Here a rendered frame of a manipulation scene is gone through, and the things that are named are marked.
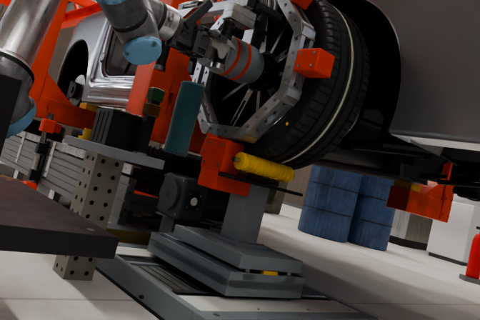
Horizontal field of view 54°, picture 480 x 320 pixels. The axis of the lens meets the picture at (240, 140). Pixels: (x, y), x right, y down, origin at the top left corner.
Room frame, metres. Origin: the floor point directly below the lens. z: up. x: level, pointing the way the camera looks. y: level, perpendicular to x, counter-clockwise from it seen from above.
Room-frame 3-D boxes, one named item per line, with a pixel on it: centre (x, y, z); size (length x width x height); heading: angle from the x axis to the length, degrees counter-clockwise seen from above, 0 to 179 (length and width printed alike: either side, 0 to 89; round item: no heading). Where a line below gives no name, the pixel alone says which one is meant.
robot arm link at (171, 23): (1.23, 0.27, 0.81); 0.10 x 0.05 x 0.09; 40
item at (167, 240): (1.79, -0.05, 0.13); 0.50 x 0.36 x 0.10; 40
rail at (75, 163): (3.05, 1.19, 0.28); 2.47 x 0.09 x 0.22; 40
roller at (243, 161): (1.61, -0.11, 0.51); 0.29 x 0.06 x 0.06; 130
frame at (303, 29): (1.64, 0.05, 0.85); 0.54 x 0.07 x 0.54; 40
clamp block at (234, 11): (1.38, 0.09, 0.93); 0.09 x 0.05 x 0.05; 130
